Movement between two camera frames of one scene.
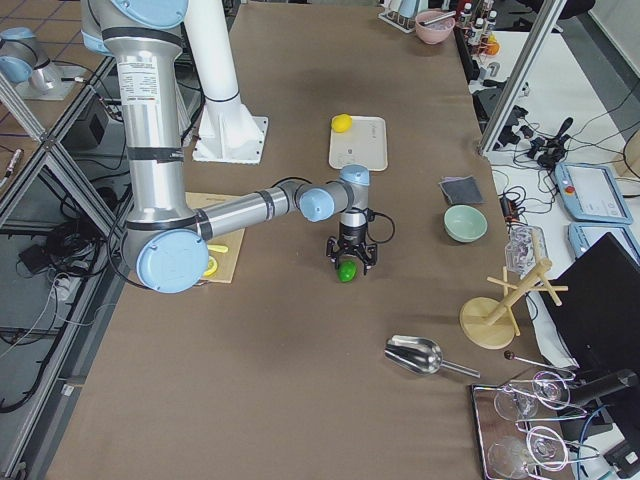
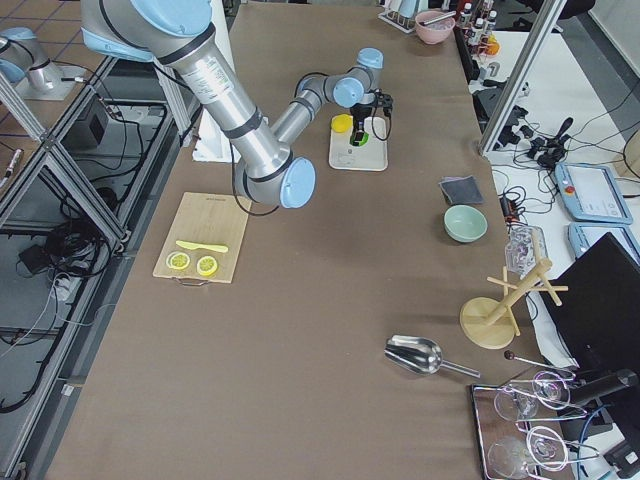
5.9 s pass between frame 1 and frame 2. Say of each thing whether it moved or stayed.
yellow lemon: stayed
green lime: moved
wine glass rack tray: stayed
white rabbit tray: stayed
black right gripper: moved
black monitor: stayed
